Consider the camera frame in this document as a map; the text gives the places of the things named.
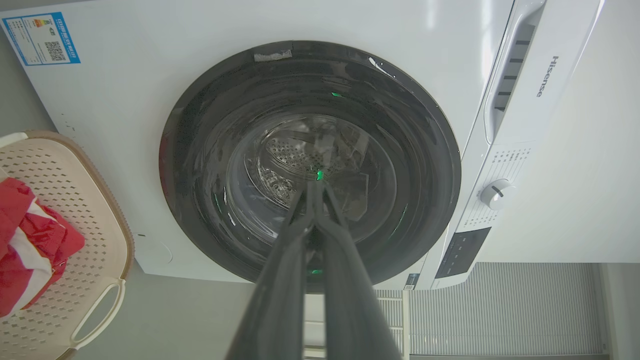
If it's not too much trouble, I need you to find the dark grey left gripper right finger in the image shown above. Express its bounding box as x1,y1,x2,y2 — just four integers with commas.
315,181,404,360

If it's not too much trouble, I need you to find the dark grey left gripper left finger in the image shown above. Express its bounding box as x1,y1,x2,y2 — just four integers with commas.
225,181,317,360

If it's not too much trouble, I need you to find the beige perforated laundry basket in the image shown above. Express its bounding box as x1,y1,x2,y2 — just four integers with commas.
0,131,135,360

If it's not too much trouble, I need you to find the black washing machine display panel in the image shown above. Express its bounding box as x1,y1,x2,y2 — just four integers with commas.
435,227,492,280

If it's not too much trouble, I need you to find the round dark washing machine door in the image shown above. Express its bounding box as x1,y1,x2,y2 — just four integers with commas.
158,40,462,292

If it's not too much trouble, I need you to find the white slatted radiator cover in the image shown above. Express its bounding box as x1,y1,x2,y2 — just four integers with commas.
303,262,610,360

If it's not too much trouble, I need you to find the white washing machine dial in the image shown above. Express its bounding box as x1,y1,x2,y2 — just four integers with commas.
480,179,516,211

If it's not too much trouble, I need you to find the white Hisense washing machine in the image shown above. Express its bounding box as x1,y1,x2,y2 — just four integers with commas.
0,0,640,292

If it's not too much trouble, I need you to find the red and white garment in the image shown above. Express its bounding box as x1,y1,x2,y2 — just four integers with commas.
0,176,86,319

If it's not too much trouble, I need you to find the blue energy label sticker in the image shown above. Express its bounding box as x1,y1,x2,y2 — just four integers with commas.
2,12,81,67

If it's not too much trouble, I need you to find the white detergent drawer handle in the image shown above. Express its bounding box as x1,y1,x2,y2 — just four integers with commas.
483,0,548,146

